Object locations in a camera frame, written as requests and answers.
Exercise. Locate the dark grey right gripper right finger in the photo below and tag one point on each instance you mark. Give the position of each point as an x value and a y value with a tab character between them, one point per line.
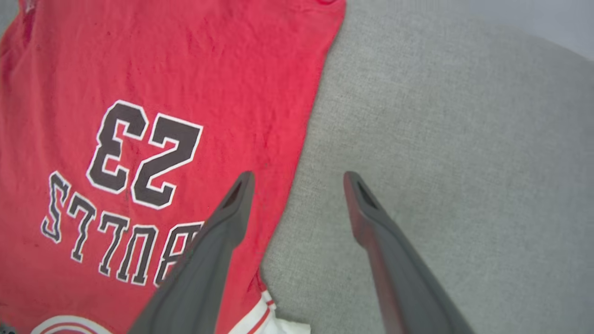
403	278

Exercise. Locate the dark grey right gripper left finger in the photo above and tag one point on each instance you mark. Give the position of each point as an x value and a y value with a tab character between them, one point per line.
204	278

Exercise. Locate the red basketball jersey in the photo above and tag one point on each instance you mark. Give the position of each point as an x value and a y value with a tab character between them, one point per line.
139	93

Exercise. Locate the grey fabric sofa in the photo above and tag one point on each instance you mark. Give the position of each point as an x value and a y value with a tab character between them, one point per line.
441	162

